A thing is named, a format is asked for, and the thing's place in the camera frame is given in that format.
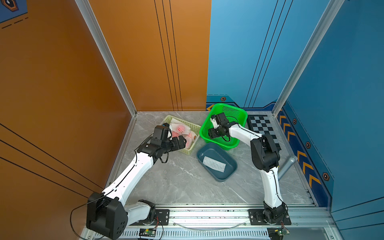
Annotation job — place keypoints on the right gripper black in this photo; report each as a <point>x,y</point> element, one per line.
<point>211,133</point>

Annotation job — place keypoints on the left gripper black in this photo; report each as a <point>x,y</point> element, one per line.
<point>176,145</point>

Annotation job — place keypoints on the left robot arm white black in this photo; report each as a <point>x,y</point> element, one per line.
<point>107,213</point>

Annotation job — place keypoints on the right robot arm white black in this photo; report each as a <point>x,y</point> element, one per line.
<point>265,157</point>

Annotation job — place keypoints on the netted apple right of basket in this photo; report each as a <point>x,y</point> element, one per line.
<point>190,137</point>

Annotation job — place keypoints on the green plastic mesh basket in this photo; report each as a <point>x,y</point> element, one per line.
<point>233,114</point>

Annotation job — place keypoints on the dark teal plastic tray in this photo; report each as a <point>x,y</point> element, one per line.
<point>214,151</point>

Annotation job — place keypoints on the cream perforated plastic basket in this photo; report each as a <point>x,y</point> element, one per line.
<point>195,128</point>

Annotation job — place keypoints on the black white checkerboard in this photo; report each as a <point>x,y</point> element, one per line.
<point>262,124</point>

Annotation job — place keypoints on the silver metal cylinder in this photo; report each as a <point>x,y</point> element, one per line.
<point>286,166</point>

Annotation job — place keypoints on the left green circuit board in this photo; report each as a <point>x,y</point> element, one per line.
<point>147,233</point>

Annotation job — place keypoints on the green circuit board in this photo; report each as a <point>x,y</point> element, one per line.
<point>147,233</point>
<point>275,234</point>

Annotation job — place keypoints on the right green circuit board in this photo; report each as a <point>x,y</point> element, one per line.
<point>275,234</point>

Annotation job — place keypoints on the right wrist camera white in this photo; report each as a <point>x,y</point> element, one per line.
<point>214,121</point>

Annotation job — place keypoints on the aluminium front rail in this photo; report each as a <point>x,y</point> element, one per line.
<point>215,216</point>

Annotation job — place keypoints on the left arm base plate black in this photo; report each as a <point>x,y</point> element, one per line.
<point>161,215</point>

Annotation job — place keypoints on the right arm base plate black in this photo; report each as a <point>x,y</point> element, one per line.
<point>259,217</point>

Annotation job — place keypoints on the right aluminium corner post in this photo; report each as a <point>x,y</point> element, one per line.
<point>317,36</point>

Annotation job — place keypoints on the aluminium corner post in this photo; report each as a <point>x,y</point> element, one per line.
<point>317,36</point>
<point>101,42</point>

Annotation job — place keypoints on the left aluminium corner post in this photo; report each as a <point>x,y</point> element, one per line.
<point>101,42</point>

